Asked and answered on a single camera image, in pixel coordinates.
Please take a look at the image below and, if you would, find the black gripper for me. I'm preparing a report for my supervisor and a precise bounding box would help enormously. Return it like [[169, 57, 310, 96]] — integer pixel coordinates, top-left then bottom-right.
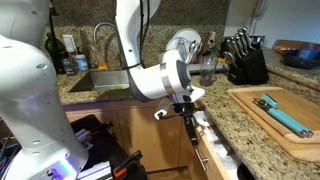
[[173, 102, 199, 146]]

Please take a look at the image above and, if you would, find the wooden drawer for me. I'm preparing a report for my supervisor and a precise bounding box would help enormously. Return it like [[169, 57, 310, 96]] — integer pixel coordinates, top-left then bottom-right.
[[193, 111, 244, 180]]

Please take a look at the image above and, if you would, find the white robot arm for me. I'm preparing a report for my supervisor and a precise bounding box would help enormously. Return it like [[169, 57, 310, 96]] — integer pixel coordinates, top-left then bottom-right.
[[0, 0, 205, 180]]

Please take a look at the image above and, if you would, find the wooden cabinet door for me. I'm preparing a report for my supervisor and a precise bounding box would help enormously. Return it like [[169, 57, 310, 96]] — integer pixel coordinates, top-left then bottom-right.
[[118, 107, 181, 172]]

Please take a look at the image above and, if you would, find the clear drinking glass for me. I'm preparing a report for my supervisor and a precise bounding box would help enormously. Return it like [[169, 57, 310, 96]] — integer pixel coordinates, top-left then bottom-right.
[[200, 55, 218, 86]]

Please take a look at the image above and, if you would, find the black knife block with knives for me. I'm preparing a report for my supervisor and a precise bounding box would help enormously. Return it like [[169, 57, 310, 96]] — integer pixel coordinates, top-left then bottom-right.
[[221, 27, 269, 85]]

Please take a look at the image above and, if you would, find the dish rack with dishes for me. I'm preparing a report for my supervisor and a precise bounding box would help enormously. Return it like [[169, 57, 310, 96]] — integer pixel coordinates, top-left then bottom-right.
[[176, 31, 218, 74]]

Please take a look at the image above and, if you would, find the white round plate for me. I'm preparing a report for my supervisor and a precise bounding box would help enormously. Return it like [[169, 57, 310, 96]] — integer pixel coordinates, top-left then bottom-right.
[[166, 28, 201, 53]]

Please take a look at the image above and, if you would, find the black orange clamp tool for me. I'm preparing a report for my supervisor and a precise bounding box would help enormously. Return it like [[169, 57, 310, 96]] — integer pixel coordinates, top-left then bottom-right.
[[112, 150, 143, 178]]

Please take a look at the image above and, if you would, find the large wooden cutting board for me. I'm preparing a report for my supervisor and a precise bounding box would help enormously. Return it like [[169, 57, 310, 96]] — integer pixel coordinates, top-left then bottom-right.
[[227, 87, 320, 163]]

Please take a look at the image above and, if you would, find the stainless steel sink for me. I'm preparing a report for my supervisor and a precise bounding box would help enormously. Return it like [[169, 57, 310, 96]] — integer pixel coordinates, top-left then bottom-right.
[[70, 70, 129, 92]]

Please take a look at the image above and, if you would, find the orange sponge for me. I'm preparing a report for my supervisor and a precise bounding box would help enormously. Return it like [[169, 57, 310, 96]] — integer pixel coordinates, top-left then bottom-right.
[[98, 63, 108, 70]]

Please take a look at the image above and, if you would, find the small wooden cutting board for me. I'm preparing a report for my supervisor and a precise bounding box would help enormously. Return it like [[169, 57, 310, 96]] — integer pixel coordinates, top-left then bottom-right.
[[228, 88, 320, 144]]

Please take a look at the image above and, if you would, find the white blue lidded jar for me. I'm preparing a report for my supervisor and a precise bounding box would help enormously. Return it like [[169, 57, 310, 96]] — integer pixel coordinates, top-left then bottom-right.
[[76, 54, 89, 71]]

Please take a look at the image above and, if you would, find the dark blue bowl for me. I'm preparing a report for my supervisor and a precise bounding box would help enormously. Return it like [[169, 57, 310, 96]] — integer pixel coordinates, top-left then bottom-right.
[[281, 50, 320, 69]]

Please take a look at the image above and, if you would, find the small clear soap bottle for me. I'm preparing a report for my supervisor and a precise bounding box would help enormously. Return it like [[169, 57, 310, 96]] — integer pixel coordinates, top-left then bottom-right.
[[61, 51, 76, 76]]

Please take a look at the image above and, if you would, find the curved chrome faucet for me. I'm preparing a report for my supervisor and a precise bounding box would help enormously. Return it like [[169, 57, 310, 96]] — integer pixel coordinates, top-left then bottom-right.
[[93, 21, 122, 69]]

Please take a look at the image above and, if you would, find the green glass bottle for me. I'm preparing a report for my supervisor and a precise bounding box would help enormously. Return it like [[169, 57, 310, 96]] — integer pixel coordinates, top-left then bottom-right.
[[45, 33, 65, 74]]

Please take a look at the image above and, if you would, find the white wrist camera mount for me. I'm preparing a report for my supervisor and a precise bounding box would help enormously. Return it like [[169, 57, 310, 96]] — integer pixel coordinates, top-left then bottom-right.
[[154, 98, 173, 120]]

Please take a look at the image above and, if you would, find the silver drawer handle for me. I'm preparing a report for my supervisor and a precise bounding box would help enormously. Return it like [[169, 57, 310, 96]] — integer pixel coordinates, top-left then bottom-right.
[[194, 146, 209, 172]]

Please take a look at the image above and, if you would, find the teal handled can opener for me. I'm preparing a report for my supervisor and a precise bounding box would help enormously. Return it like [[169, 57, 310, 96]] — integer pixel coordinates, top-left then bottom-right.
[[253, 94, 314, 138]]

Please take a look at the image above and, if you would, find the white wall outlet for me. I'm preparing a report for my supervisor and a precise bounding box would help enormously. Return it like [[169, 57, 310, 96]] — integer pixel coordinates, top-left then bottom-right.
[[63, 35, 76, 53]]

